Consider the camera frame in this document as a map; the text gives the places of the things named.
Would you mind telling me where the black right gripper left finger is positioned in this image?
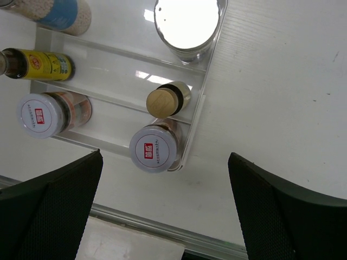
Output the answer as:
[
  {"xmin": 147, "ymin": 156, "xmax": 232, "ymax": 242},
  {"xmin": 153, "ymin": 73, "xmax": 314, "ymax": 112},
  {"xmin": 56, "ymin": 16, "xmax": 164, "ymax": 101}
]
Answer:
[{"xmin": 1, "ymin": 151, "xmax": 103, "ymax": 259}]

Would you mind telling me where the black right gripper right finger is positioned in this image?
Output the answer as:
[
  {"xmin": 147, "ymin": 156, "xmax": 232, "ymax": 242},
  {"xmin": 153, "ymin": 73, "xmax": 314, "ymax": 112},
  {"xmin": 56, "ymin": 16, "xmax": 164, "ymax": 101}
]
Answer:
[{"xmin": 228, "ymin": 152, "xmax": 346, "ymax": 259}]

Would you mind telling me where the white-lid spice jar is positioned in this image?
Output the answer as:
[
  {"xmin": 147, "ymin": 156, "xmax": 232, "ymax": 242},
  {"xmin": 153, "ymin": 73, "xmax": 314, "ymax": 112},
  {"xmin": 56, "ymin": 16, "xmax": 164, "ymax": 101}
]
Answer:
[
  {"xmin": 129, "ymin": 118, "xmax": 184, "ymax": 173},
  {"xmin": 17, "ymin": 92, "xmax": 92, "ymax": 139}
]

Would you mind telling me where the yellow-label sauce bottle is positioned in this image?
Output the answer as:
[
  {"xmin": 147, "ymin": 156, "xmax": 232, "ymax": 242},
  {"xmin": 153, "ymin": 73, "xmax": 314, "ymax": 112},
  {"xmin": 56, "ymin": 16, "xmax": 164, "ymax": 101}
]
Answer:
[
  {"xmin": 1, "ymin": 48, "xmax": 75, "ymax": 81},
  {"xmin": 146, "ymin": 81, "xmax": 191, "ymax": 119}
]

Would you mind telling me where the tall blue-label shaker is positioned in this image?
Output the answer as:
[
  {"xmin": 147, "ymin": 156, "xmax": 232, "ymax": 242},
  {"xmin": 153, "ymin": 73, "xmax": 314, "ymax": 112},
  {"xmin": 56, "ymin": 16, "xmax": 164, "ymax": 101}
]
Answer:
[
  {"xmin": 1, "ymin": 0, "xmax": 92, "ymax": 36},
  {"xmin": 154, "ymin": 0, "xmax": 221, "ymax": 64}
]

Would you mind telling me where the white divided tray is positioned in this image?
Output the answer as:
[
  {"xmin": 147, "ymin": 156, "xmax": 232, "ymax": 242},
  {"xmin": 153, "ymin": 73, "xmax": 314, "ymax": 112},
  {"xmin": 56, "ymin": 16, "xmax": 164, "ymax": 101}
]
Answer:
[{"xmin": 30, "ymin": 1, "xmax": 228, "ymax": 172}]

